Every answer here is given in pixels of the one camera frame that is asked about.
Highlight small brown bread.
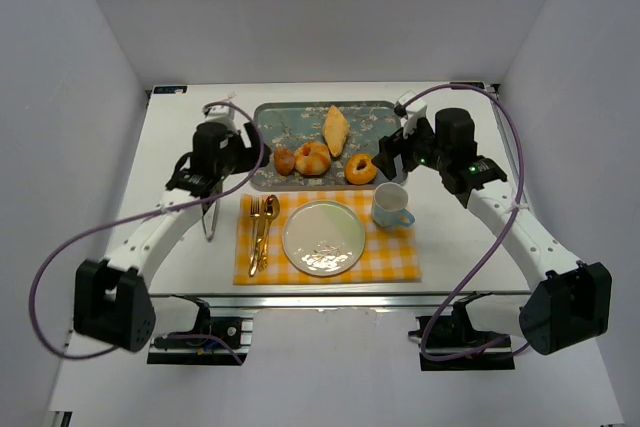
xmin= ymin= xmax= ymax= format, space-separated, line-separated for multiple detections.
xmin=273 ymin=146 xmax=295 ymax=176

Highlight long pale bread loaf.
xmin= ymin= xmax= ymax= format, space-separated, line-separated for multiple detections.
xmin=322 ymin=105 xmax=350 ymax=157

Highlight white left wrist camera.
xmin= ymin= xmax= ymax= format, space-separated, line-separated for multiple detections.
xmin=202 ymin=103 xmax=236 ymax=131

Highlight orange bagel bread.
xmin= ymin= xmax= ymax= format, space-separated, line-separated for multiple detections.
xmin=345 ymin=153 xmax=378 ymax=185

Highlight gold fork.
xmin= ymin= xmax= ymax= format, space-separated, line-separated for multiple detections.
xmin=249 ymin=197 xmax=262 ymax=277

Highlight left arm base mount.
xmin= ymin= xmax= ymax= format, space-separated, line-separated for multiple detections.
xmin=147 ymin=296 xmax=253 ymax=366

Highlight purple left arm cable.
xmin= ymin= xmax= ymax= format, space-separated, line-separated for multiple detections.
xmin=27 ymin=102 xmax=266 ymax=360

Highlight floral blue serving tray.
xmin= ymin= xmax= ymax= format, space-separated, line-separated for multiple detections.
xmin=248 ymin=100 xmax=404 ymax=192

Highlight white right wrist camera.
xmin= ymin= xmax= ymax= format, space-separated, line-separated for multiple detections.
xmin=394 ymin=91 xmax=428 ymax=138

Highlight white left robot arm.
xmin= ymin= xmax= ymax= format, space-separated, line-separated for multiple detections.
xmin=73 ymin=121 xmax=270 ymax=352

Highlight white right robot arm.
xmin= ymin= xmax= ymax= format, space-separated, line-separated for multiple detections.
xmin=373 ymin=108 xmax=612 ymax=355

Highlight gold spoon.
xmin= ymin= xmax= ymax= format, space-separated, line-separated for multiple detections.
xmin=258 ymin=195 xmax=280 ymax=271

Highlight yellow checkered cloth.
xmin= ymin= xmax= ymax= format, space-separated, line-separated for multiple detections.
xmin=234 ymin=190 xmax=422 ymax=285

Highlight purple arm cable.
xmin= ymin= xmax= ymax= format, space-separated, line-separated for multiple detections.
xmin=405 ymin=82 xmax=532 ymax=362
xmin=27 ymin=102 xmax=266 ymax=360

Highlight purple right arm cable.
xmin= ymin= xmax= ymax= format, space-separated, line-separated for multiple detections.
xmin=405 ymin=82 xmax=532 ymax=362

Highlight gold knife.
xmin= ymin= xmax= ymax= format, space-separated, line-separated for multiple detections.
xmin=253 ymin=198 xmax=270 ymax=270

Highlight aluminium table edge rail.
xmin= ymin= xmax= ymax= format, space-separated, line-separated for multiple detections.
xmin=149 ymin=291 xmax=531 ymax=312

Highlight white green ceramic plate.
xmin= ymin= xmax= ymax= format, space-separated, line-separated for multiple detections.
xmin=282 ymin=200 xmax=366 ymax=278

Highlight striped round bun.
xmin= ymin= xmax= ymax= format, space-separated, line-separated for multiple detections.
xmin=294 ymin=141 xmax=331 ymax=176

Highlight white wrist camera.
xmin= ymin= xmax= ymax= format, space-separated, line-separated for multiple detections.
xmin=394 ymin=91 xmax=428 ymax=138
xmin=202 ymin=103 xmax=236 ymax=131

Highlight white blue mug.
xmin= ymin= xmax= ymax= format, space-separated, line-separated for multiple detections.
xmin=371 ymin=182 xmax=415 ymax=228

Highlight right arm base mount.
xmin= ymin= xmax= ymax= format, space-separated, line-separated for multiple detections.
xmin=419 ymin=293 xmax=515 ymax=372

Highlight silver metal tongs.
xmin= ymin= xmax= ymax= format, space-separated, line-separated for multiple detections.
xmin=198 ymin=177 xmax=224 ymax=242

